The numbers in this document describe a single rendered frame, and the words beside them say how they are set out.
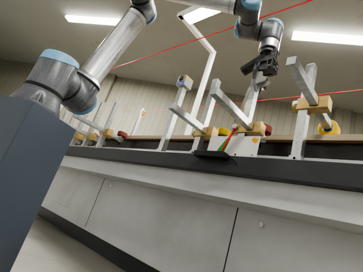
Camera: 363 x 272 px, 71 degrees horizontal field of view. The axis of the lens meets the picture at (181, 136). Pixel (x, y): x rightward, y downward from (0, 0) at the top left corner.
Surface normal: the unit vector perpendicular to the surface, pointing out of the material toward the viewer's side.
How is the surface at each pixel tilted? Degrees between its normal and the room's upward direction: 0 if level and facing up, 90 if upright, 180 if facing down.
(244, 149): 90
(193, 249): 90
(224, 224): 90
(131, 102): 90
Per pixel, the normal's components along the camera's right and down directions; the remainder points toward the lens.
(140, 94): -0.21, -0.37
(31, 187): 0.93, 0.20
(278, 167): -0.62, -0.43
